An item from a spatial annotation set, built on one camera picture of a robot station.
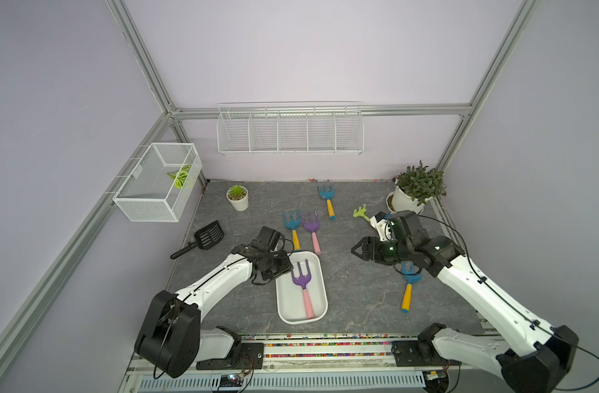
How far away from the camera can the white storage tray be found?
31.7 inches

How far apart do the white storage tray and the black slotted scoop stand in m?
0.34

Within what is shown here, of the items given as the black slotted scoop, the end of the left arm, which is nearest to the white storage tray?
the end of the left arm

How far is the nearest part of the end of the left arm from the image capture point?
0.62m

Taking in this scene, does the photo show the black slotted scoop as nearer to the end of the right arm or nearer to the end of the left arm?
the end of the left arm

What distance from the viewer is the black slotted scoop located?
101 cm

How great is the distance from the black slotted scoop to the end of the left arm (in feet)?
→ 1.14

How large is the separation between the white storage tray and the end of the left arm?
0.10 meters

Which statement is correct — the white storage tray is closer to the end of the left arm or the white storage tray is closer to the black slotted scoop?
the end of the left arm
